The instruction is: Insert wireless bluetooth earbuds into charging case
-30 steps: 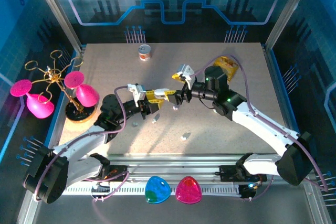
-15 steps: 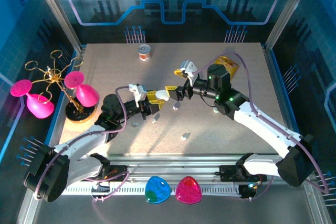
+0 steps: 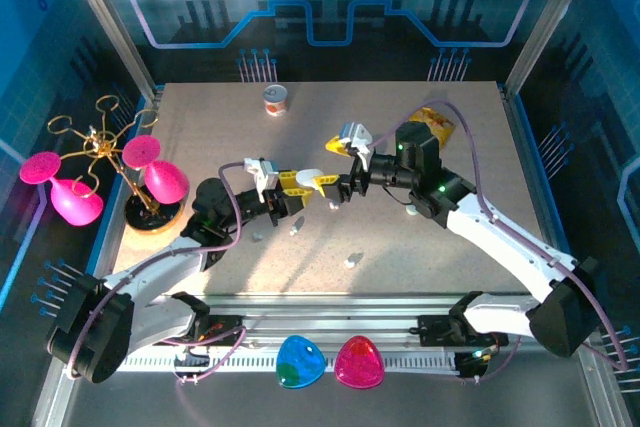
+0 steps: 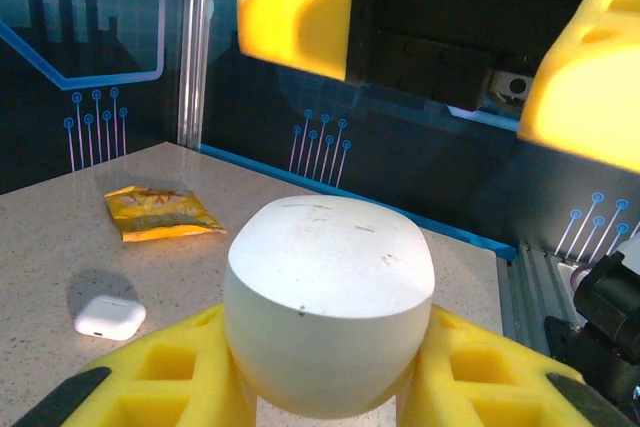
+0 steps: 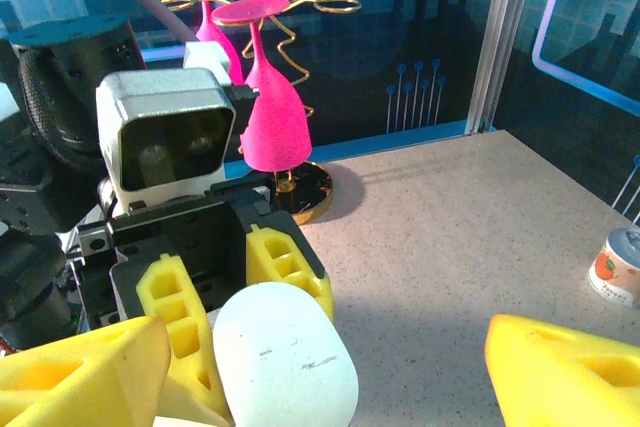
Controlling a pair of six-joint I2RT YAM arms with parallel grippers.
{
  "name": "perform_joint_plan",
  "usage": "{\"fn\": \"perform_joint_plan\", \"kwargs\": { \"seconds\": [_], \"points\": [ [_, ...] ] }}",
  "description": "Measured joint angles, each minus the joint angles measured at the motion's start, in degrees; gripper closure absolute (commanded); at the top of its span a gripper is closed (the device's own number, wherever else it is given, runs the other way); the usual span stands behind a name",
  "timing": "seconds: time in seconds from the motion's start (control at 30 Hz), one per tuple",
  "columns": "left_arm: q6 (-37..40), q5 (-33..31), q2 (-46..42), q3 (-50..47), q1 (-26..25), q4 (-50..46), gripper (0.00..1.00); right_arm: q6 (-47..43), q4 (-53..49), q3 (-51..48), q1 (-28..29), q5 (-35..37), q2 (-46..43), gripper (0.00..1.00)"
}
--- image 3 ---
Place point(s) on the white round earbud charging case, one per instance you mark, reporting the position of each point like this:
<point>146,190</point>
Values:
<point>307,177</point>

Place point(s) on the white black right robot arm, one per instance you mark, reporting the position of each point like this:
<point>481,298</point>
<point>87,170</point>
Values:
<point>500,239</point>

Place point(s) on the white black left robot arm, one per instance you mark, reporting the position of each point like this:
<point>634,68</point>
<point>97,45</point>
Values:
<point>150,267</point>

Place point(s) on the yellow snack packet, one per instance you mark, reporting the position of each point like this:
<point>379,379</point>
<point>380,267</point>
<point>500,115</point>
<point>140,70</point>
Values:
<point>442,121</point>

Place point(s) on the pink plastic goblet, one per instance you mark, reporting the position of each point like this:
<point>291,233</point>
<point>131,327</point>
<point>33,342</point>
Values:
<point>165,182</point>
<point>75,204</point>

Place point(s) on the small tin can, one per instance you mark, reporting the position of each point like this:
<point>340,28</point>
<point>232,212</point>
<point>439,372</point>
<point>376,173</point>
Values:
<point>276,104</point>

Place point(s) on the blue triangular button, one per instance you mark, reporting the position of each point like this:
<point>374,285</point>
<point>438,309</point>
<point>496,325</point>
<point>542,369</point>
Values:
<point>300,362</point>

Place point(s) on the pink triangular button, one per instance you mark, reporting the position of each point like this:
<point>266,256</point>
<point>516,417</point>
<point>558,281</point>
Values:
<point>360,362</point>

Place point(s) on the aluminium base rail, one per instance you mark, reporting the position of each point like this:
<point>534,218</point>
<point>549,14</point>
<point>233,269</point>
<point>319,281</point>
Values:
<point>325,312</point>

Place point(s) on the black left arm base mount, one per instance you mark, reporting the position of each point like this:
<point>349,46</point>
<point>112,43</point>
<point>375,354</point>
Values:
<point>225,323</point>

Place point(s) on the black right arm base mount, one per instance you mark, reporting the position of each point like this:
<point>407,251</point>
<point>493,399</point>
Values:
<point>432,329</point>

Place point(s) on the aluminium frame post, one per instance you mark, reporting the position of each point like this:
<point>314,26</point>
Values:
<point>546,22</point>
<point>111,22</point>

